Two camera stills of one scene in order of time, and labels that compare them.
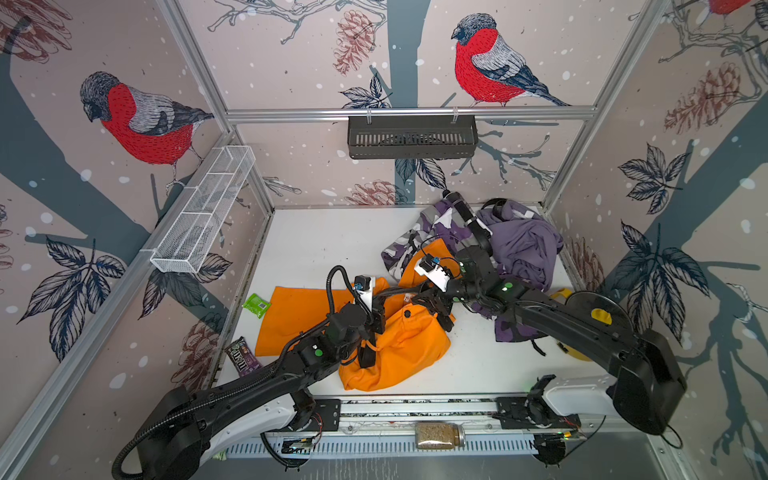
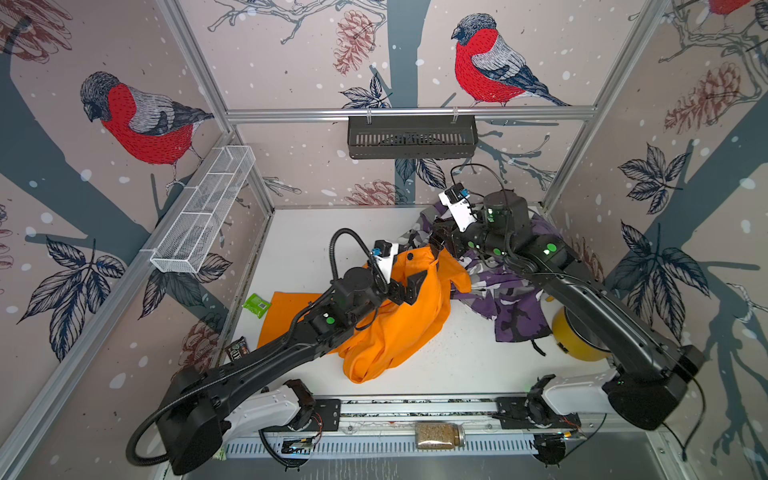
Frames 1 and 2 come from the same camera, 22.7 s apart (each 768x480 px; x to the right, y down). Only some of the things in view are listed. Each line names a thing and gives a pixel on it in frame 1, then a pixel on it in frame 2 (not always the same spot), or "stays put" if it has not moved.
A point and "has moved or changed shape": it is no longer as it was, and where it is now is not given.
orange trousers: [413, 344] has moved or changed shape
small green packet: [257, 305] stays put
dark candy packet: [243, 357] stays put
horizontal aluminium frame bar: [408, 112] stays put
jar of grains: [439, 435] stays put
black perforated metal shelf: [412, 139] stays put
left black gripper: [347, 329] → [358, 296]
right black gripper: [440, 298] → [448, 222]
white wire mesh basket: [183, 244] stays put
